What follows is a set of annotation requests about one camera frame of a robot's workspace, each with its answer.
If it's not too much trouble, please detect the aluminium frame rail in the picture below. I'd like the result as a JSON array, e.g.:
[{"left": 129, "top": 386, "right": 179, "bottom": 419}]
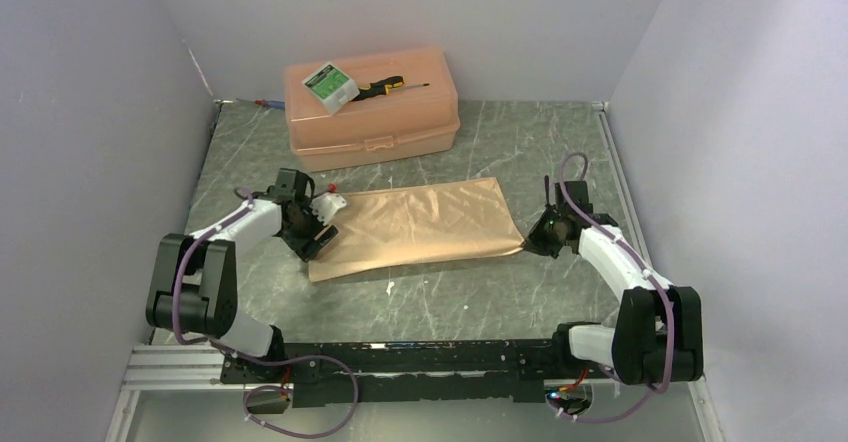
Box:
[{"left": 105, "top": 99, "right": 723, "bottom": 442}]

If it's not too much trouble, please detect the peach satin napkin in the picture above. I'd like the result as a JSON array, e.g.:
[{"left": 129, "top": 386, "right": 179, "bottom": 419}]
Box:
[{"left": 307, "top": 177, "right": 524, "bottom": 282}]

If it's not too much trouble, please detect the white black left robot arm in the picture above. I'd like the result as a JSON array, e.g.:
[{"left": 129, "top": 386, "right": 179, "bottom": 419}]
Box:
[{"left": 145, "top": 168, "right": 348, "bottom": 382}]

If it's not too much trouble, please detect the peach plastic storage box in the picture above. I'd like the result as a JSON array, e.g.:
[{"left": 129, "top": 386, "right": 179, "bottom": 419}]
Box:
[{"left": 283, "top": 46, "right": 460, "bottom": 172}]

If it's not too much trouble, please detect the green white small box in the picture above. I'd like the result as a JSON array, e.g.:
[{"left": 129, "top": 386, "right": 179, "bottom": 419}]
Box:
[{"left": 302, "top": 62, "right": 360, "bottom": 115}]

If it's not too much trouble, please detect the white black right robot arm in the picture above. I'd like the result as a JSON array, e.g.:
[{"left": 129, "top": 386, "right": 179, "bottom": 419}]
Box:
[{"left": 524, "top": 181, "right": 704, "bottom": 391}]

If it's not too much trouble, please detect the red blue pen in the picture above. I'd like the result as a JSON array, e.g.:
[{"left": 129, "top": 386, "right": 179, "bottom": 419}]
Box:
[{"left": 237, "top": 98, "right": 285, "bottom": 110}]

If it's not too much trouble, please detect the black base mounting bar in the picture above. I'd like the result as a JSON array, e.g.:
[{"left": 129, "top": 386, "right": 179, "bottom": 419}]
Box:
[{"left": 219, "top": 339, "right": 603, "bottom": 408}]

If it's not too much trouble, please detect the yellow black screwdriver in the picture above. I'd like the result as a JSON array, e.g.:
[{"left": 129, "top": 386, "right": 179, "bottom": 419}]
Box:
[{"left": 351, "top": 75, "right": 429, "bottom": 102}]

